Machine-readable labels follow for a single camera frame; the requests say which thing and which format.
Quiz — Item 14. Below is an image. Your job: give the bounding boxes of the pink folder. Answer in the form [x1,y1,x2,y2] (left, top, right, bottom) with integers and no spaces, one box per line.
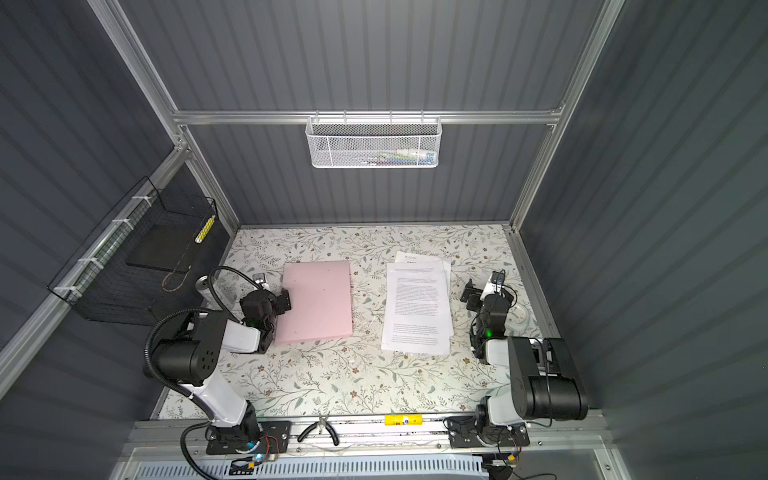
[275,261,353,345]

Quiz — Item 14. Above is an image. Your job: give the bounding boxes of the printed paper sheet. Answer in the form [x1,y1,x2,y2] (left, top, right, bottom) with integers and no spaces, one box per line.
[381,261,453,356]

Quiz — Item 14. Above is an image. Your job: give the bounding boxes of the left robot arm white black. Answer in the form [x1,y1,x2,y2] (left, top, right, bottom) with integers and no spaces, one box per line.
[144,289,291,453]

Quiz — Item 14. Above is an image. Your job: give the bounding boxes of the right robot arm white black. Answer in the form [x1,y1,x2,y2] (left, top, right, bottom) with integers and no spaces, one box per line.
[460,270,589,433]

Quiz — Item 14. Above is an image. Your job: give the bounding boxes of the silver drink can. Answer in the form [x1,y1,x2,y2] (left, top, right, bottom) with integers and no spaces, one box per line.
[195,275,218,308]

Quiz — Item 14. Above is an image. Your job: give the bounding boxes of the lower printed paper sheets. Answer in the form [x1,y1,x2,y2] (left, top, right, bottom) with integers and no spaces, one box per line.
[395,251,451,273]

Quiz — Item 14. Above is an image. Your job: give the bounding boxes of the yellow marker in black basket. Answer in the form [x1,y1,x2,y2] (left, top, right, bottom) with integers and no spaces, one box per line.
[194,215,216,244]

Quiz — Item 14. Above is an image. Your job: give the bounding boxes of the yellow spirit level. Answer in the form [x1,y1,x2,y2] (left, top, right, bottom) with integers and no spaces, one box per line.
[384,414,423,426]

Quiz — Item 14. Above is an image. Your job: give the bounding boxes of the tubes in white basket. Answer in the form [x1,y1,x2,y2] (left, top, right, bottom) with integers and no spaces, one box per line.
[354,148,438,167]

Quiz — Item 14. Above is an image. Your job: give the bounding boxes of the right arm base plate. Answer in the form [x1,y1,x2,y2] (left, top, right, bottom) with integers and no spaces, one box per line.
[442,415,530,449]

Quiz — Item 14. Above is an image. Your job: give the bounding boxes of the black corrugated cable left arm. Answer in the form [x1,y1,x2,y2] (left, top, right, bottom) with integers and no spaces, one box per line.
[142,265,265,385]

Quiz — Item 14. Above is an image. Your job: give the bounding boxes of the black handled pliers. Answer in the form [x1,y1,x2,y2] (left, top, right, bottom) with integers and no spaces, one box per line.
[297,416,340,446]

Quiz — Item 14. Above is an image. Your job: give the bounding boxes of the black wire basket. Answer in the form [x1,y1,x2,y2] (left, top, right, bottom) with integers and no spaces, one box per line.
[48,182,226,326]

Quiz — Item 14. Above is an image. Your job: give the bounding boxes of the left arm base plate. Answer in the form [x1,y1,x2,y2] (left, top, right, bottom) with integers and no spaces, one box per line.
[205,421,292,455]

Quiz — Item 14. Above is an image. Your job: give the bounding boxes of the white wire mesh basket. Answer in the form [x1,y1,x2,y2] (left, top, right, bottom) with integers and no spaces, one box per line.
[305,119,443,169]

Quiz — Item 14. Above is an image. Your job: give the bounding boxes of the white perforated front rail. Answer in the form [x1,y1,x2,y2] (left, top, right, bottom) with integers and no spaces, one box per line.
[134,454,490,480]

